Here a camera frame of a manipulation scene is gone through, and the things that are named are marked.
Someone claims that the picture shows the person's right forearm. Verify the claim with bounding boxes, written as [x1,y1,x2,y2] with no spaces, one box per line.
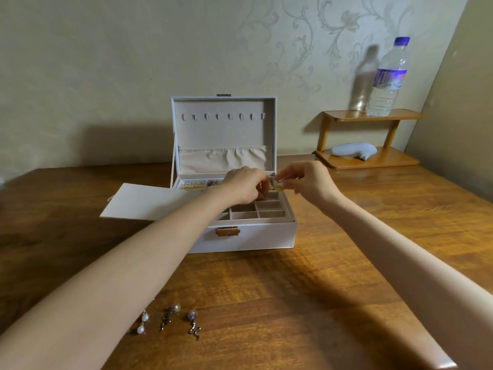
[315,190,493,370]

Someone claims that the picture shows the dark snake-shaped earring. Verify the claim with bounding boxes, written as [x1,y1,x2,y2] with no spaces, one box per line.
[159,303,182,332]

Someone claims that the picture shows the white jewelry box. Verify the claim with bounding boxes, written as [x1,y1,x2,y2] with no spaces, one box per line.
[170,94,297,254]

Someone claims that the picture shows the small wooden two-tier shelf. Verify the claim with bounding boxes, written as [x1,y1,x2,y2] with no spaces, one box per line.
[314,109,425,171]

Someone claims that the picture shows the gold jewelry pieces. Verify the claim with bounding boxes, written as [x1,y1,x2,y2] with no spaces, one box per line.
[179,180,223,191]

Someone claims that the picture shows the person's right hand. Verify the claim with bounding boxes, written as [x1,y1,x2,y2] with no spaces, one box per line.
[275,160,344,208]

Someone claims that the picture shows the silver snake-shaped earring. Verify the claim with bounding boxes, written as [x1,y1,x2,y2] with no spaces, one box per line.
[187,310,202,340]

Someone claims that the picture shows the beige compartment tray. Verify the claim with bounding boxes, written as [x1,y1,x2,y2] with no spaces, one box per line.
[210,189,296,228]

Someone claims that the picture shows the person's left hand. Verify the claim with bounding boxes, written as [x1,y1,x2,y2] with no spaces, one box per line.
[221,167,272,205]

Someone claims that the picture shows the white curved handheld device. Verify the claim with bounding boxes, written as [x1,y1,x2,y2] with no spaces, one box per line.
[331,142,378,161]

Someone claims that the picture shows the person's left forearm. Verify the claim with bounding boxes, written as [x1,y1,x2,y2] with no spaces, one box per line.
[0,181,241,370]

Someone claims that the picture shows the white flat panel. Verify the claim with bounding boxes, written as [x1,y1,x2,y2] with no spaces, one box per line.
[100,183,205,222]

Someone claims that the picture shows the clear plastic water bottle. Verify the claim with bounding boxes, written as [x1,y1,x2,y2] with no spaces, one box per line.
[365,36,411,117]

